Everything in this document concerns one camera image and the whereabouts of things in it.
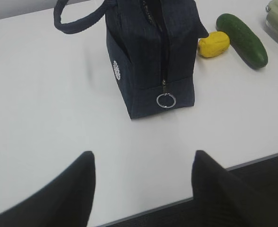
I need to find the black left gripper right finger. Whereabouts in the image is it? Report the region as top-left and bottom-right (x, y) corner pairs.
(191, 150), (278, 227)

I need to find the dark navy fabric lunch bag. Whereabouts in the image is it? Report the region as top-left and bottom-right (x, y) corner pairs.
(54, 0), (208, 119)

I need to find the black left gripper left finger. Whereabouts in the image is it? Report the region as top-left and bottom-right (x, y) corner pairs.
(0, 151), (96, 227)

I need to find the yellow lemon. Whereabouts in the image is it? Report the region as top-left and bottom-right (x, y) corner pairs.
(197, 31), (230, 58)

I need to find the green cucumber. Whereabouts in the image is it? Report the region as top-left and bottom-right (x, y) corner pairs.
(216, 13), (269, 70)

